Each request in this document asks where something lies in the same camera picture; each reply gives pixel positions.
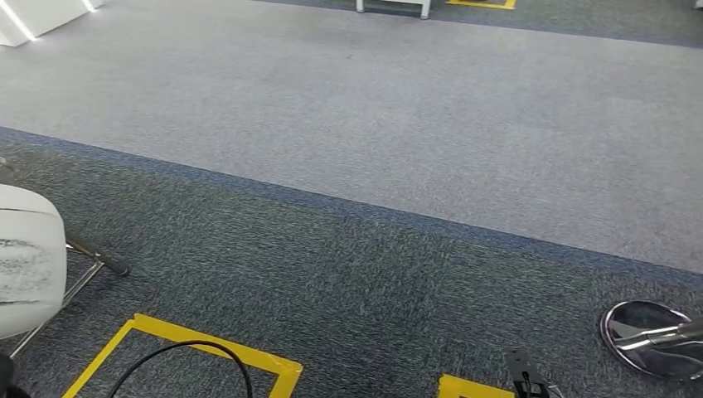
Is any black robot right foot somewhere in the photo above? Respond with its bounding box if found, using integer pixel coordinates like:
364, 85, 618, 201
504, 347, 551, 398

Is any yellow floor tape square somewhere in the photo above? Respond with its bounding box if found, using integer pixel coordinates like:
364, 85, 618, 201
60, 313, 304, 398
436, 374, 517, 398
445, 0, 518, 11

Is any white platform with light strips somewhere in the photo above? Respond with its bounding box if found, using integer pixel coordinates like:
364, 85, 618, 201
0, 0, 104, 48

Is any white plastic body part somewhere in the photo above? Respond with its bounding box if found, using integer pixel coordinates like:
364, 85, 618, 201
0, 183, 68, 340

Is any chrome round stand base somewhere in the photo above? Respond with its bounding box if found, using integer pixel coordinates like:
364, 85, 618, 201
599, 300, 703, 381

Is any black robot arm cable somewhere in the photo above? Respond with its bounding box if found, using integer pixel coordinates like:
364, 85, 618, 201
107, 340, 255, 398

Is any white table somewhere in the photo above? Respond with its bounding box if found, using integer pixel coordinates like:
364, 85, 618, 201
355, 0, 433, 21

